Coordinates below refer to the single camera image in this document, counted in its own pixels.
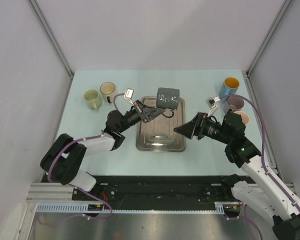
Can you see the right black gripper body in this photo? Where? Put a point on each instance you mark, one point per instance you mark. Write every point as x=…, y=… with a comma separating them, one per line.
x=201, y=124

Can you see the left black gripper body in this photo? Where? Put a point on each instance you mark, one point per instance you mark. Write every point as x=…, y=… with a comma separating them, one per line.
x=138, y=105

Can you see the dark grey mug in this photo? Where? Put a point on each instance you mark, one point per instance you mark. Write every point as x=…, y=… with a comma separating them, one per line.
x=167, y=99

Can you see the cream mug black handle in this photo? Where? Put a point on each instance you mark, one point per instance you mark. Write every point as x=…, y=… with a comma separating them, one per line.
x=108, y=91

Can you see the purple mug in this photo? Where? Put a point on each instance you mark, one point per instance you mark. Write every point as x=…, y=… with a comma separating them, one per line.
x=233, y=104

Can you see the green mug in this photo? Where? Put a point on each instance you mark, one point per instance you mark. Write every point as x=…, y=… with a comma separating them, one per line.
x=92, y=99

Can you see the pink orange mug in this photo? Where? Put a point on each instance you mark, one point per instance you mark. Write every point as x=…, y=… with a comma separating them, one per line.
x=244, y=116

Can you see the blue butterfly mug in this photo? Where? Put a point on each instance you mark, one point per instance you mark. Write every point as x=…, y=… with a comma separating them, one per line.
x=228, y=88

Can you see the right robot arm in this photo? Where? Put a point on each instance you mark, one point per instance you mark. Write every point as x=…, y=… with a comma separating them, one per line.
x=276, y=204

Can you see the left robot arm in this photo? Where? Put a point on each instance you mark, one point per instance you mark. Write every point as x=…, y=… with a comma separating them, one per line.
x=63, y=160

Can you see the steel tray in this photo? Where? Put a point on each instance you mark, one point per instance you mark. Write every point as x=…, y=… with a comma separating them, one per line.
x=158, y=135

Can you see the aluminium profile bar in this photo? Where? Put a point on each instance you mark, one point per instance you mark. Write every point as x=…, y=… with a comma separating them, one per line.
x=49, y=193

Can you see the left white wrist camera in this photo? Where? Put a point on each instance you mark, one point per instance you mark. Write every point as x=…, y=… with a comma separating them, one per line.
x=128, y=95

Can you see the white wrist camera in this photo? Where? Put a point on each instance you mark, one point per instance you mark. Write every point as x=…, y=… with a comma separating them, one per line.
x=212, y=104
x=128, y=95

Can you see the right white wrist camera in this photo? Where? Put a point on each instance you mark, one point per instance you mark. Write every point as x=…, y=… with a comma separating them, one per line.
x=212, y=104

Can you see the white slotted cable duct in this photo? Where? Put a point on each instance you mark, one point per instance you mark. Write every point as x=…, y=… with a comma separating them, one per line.
x=98, y=208

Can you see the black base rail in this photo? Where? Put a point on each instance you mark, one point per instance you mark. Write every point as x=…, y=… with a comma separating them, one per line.
x=166, y=192

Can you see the left aluminium frame post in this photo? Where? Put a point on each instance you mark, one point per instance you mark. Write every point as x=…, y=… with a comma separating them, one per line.
x=47, y=30

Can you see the aluminium frame post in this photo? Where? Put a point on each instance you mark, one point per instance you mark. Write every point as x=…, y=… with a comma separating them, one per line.
x=269, y=35
x=47, y=30

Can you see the right aluminium frame post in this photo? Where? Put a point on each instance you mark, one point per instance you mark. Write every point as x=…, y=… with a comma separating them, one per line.
x=269, y=35

